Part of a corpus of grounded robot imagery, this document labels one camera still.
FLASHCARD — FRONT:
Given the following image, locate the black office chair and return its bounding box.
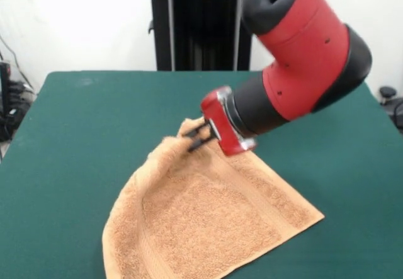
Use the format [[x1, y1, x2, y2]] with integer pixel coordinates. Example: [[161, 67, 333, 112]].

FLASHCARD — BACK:
[[378, 86, 403, 135]]

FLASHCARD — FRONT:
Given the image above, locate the black robot pedestal with handle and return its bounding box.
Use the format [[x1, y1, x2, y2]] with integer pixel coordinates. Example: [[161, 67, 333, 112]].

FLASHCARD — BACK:
[[137, 0, 253, 71]]

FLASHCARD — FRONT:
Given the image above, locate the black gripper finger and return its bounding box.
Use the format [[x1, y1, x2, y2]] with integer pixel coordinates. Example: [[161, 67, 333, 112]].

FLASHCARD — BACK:
[[184, 122, 212, 137], [187, 132, 219, 152]]

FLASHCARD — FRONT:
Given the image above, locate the grey wall cable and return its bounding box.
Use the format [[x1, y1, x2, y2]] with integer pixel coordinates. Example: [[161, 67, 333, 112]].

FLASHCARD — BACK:
[[0, 35, 34, 88]]

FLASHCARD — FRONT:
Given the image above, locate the black electronics box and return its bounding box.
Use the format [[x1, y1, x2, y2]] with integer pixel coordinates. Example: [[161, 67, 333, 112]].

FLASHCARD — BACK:
[[0, 61, 13, 116]]

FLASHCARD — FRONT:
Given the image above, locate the dark green tablecloth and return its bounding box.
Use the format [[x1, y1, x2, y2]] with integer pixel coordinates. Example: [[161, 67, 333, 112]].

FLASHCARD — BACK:
[[0, 70, 403, 279]]

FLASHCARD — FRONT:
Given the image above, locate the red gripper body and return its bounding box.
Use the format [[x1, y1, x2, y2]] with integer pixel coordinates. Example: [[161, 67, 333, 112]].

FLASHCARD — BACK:
[[200, 90, 246, 157]]

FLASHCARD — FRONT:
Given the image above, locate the black cable bundle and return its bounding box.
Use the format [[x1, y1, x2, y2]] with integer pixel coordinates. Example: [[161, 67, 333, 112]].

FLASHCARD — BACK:
[[0, 80, 36, 143]]

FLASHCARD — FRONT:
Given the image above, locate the orange terry towel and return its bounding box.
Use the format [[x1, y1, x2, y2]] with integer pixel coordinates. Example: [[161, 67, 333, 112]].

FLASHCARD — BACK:
[[102, 117, 326, 279]]

